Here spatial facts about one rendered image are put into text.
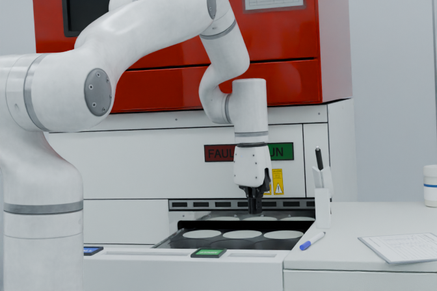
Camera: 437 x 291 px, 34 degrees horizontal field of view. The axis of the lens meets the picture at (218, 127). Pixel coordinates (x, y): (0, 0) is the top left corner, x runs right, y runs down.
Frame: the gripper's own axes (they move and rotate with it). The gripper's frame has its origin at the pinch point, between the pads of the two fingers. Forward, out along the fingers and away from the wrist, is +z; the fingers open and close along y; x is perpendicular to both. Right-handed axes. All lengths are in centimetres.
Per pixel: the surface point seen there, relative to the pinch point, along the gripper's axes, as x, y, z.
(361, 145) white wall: 139, -86, 0
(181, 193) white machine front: -2.7, -27.9, -1.2
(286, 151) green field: 14.6, -3.3, -12.2
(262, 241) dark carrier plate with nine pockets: -2.5, 5.0, 8.0
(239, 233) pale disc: 0.3, -7.0, 7.9
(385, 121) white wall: 145, -76, -11
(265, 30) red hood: 9.0, -3.0, -43.8
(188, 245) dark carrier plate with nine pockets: -16.7, -5.9, 8.0
